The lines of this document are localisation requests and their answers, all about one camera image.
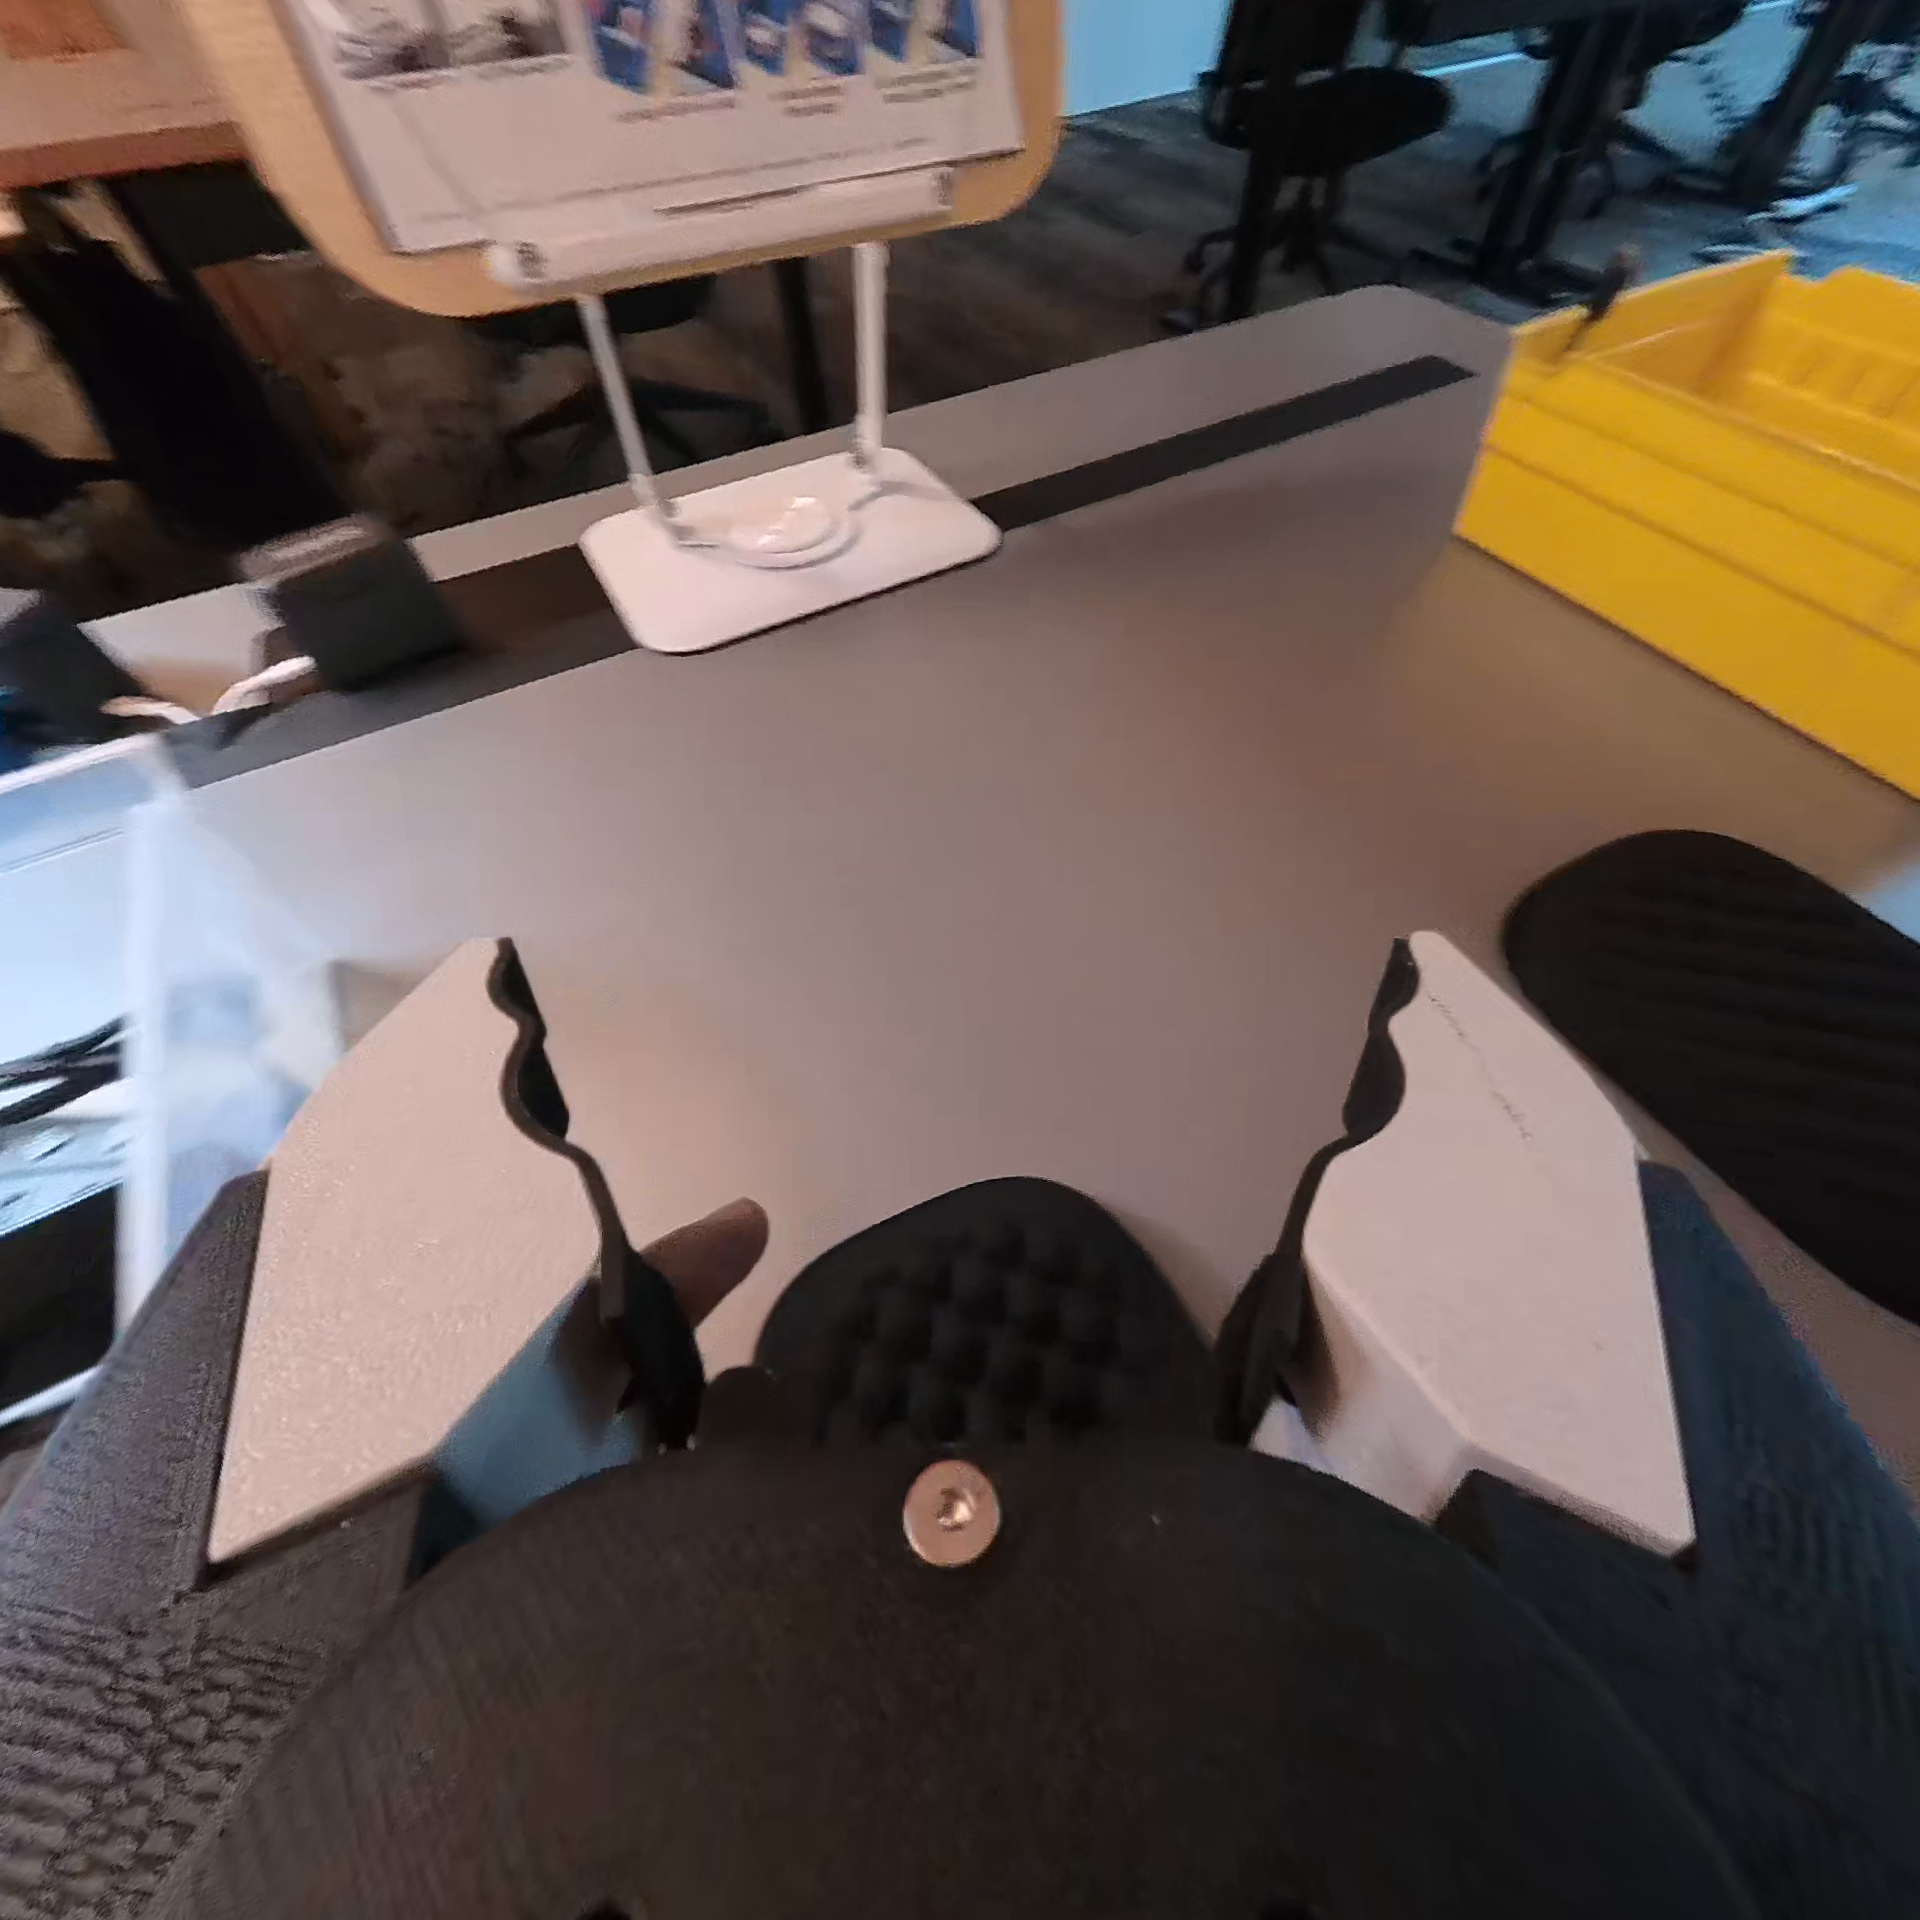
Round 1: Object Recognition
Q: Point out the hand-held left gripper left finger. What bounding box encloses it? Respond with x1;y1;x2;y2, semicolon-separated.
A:
208;935;707;1573

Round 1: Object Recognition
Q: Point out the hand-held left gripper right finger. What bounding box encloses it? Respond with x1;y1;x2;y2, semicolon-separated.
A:
1216;928;1701;1560

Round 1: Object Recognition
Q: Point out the clear plastic bin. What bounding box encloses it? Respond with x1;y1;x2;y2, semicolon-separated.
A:
0;735;345;1427

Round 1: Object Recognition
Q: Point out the person's left hand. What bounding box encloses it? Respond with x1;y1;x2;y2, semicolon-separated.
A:
644;1200;771;1336

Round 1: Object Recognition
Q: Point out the black power charger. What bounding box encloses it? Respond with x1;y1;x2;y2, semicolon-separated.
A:
0;592;145;752
240;516;464;695

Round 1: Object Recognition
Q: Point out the yellow plastic bin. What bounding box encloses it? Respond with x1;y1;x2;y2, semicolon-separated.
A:
1456;247;1920;799

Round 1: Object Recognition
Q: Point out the black table strip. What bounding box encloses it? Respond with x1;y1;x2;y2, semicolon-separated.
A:
412;353;1480;648

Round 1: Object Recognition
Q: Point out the instruction sheet board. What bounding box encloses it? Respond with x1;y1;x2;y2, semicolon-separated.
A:
172;0;1067;319

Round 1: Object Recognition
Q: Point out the black office chair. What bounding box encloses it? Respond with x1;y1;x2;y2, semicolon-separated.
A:
1190;0;1454;335

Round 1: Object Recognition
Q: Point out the white charger cable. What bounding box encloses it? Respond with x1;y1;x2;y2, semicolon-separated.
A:
211;655;325;725

